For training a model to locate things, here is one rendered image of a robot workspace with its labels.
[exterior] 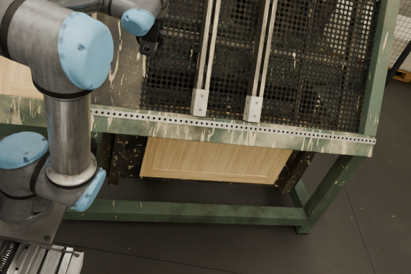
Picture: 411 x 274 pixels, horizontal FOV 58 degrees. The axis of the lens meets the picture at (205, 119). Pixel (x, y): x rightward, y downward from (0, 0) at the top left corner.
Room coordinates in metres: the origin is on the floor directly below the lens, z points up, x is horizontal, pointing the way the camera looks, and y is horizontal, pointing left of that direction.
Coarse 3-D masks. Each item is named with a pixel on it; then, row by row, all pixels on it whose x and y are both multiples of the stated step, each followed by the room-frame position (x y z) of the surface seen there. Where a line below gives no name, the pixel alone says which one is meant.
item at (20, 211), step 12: (0, 192) 0.54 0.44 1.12; (0, 204) 0.53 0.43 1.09; (12, 204) 0.53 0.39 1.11; (24, 204) 0.54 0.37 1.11; (36, 204) 0.56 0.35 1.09; (48, 204) 0.58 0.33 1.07; (0, 216) 0.51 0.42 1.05; (12, 216) 0.52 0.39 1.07; (24, 216) 0.53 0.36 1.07; (36, 216) 0.54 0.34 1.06
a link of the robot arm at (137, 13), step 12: (120, 0) 0.88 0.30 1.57; (132, 0) 0.89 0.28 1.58; (144, 0) 0.90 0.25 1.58; (156, 0) 0.92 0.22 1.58; (120, 12) 0.87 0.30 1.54; (132, 12) 0.86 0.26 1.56; (144, 12) 0.87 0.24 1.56; (156, 12) 0.91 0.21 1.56; (132, 24) 0.85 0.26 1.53; (144, 24) 0.85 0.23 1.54
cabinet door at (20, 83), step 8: (0, 56) 1.19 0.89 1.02; (0, 64) 1.18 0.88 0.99; (8, 64) 1.19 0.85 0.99; (16, 64) 1.20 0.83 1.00; (0, 72) 1.16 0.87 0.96; (8, 72) 1.17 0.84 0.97; (16, 72) 1.19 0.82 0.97; (24, 72) 1.20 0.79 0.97; (0, 80) 1.14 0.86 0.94; (8, 80) 1.16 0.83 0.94; (16, 80) 1.17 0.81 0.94; (24, 80) 1.18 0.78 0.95; (0, 88) 1.13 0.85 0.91; (8, 88) 1.14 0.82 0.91; (16, 88) 1.15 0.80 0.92; (24, 88) 1.17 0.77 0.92; (32, 88) 1.18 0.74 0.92; (24, 96) 1.15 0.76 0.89; (32, 96) 1.16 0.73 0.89; (40, 96) 1.18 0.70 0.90
